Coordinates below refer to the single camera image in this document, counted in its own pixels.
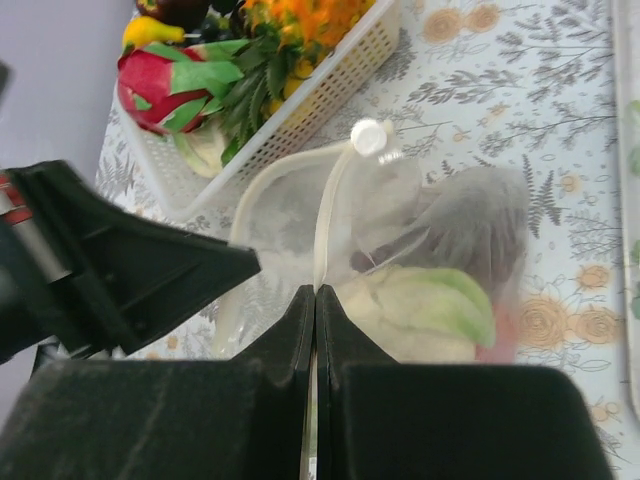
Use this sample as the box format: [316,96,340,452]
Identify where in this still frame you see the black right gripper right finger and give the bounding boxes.
[315,286,612,479]

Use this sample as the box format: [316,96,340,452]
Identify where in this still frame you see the yellow banana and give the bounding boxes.
[122,16,185,49]

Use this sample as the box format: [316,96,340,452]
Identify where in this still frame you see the red apple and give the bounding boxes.
[476,304,518,364]

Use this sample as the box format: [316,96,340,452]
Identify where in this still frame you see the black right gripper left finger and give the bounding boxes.
[1,286,315,479]

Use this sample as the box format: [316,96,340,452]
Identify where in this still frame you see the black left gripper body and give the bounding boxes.
[1,160,260,360]

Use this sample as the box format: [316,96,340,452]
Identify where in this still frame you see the floral serving tray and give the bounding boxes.
[611,0,639,411]

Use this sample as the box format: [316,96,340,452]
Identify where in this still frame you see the orange pineapple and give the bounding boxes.
[220,0,374,150]

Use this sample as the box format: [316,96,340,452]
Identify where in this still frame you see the white fruit basket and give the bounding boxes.
[113,1,401,221]

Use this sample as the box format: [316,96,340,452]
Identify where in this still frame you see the pink dragon fruit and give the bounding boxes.
[116,39,250,135]

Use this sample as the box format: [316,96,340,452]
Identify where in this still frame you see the clear zip top bag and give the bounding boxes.
[213,119,529,363]

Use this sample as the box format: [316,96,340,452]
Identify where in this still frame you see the dark mangosteen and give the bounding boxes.
[136,0,209,19]

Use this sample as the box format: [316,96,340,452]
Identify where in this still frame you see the dark purple grape bunch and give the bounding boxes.
[350,167,529,300]

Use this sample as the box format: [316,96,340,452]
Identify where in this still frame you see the white green cauliflower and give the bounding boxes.
[335,266,497,363]

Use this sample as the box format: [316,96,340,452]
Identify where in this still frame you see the pale cabbage wedge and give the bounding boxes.
[173,122,229,179]

